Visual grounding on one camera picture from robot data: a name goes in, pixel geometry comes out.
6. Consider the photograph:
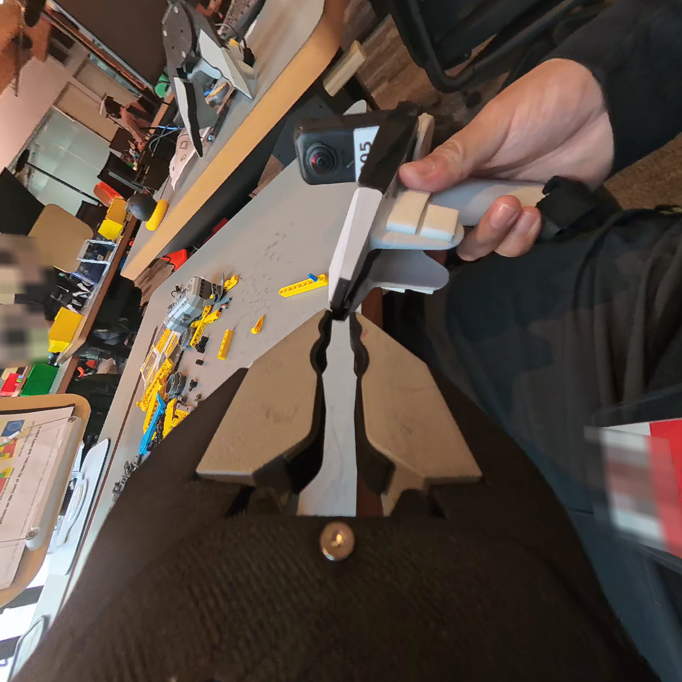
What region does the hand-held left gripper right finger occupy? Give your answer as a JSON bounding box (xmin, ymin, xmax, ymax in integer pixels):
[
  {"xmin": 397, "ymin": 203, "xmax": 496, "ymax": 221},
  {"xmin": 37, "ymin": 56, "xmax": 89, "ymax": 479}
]
[{"xmin": 349, "ymin": 312, "xmax": 484, "ymax": 515}]

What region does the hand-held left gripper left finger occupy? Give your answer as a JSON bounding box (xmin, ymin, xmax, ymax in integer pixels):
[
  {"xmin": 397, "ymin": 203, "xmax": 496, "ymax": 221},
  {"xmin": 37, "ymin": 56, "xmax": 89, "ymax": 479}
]
[{"xmin": 195, "ymin": 309, "xmax": 334, "ymax": 491}]

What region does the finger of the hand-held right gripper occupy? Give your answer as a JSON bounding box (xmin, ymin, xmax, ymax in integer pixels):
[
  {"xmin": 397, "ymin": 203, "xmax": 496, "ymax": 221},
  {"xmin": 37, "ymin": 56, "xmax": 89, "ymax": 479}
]
[
  {"xmin": 330, "ymin": 255, "xmax": 378, "ymax": 321},
  {"xmin": 328, "ymin": 186, "xmax": 384, "ymax": 320}
]

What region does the long yellow brick beam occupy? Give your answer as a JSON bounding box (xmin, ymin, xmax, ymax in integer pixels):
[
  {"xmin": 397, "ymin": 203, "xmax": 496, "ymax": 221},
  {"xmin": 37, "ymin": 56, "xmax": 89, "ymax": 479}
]
[{"xmin": 278, "ymin": 273, "xmax": 329, "ymax": 297}]

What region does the person's right forearm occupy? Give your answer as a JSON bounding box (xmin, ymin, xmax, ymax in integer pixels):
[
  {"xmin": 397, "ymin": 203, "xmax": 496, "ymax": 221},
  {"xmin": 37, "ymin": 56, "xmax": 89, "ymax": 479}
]
[{"xmin": 549, "ymin": 0, "xmax": 682, "ymax": 177}]

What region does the grey desk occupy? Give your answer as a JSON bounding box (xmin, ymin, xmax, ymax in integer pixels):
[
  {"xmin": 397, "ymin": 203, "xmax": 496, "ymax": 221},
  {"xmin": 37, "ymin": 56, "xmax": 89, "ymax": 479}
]
[{"xmin": 11, "ymin": 101, "xmax": 384, "ymax": 682}]

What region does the person's right hand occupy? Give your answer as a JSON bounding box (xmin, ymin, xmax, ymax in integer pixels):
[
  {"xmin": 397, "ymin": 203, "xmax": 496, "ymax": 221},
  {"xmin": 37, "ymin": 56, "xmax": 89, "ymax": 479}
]
[{"xmin": 399, "ymin": 58, "xmax": 615, "ymax": 262}]

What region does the bundle of yellow beams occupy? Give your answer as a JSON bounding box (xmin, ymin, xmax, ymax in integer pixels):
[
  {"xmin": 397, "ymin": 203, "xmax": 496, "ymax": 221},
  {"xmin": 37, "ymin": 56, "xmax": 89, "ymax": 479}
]
[{"xmin": 136, "ymin": 362, "xmax": 195, "ymax": 443}]

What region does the yellow angled brick beam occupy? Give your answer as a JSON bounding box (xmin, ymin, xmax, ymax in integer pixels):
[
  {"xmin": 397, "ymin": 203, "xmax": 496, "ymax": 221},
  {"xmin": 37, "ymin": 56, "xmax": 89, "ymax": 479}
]
[{"xmin": 189, "ymin": 306, "xmax": 232, "ymax": 350}]

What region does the yellow grey sticker sheet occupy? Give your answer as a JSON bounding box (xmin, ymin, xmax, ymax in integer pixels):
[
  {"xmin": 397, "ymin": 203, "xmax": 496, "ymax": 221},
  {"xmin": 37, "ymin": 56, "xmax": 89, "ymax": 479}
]
[{"xmin": 140, "ymin": 328, "xmax": 182, "ymax": 381}]

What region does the grey brick battery box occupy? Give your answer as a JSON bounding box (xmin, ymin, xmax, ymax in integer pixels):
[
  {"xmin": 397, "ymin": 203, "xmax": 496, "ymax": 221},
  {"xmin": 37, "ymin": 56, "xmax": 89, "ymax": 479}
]
[{"xmin": 166, "ymin": 277, "xmax": 224, "ymax": 334}]

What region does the wood rimmed grey table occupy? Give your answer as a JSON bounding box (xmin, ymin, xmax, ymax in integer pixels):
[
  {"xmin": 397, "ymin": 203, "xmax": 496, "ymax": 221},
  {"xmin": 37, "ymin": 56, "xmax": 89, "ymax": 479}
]
[{"xmin": 120, "ymin": 0, "xmax": 347, "ymax": 280}]

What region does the wooden document stand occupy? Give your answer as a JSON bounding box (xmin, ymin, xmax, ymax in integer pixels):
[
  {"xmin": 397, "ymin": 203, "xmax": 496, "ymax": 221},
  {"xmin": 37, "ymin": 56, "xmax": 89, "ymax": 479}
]
[{"xmin": 0, "ymin": 394, "xmax": 110, "ymax": 608}]

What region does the paper sheet with drawings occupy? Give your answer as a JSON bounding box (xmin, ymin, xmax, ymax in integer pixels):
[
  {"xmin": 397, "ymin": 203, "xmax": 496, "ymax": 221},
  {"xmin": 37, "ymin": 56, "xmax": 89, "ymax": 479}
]
[{"xmin": 168, "ymin": 133, "xmax": 207, "ymax": 190}]

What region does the yellow storage bin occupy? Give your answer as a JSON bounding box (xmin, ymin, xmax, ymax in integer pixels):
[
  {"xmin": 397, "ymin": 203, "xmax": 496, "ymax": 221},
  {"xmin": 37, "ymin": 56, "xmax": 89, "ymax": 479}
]
[
  {"xmin": 97, "ymin": 198, "xmax": 129, "ymax": 240},
  {"xmin": 48, "ymin": 308, "xmax": 84, "ymax": 352}
]

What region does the green storage bin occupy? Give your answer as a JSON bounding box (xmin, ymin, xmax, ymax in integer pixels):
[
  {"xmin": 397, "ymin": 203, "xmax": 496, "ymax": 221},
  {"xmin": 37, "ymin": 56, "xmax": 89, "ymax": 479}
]
[{"xmin": 21, "ymin": 362, "xmax": 59, "ymax": 396}]

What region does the idle black grey gripper device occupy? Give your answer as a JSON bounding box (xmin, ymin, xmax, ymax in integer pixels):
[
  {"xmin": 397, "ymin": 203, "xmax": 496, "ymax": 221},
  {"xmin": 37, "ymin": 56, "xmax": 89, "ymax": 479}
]
[{"xmin": 161, "ymin": 0, "xmax": 259, "ymax": 158}]

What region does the printed instruction sheet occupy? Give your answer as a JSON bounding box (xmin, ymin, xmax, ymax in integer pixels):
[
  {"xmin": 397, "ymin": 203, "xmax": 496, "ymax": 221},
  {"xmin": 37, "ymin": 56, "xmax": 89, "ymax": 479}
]
[{"xmin": 0, "ymin": 407, "xmax": 75, "ymax": 589}]

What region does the large dark display panel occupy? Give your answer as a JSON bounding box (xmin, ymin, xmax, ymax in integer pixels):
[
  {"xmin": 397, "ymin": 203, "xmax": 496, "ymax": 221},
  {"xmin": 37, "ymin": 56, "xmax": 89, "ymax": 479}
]
[{"xmin": 53, "ymin": 0, "xmax": 174, "ymax": 94}]

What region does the black ball on yellow ring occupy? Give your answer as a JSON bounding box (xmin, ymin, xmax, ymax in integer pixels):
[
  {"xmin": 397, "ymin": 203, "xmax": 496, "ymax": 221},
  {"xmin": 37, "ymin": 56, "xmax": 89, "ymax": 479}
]
[{"xmin": 125, "ymin": 192, "xmax": 168, "ymax": 232}]

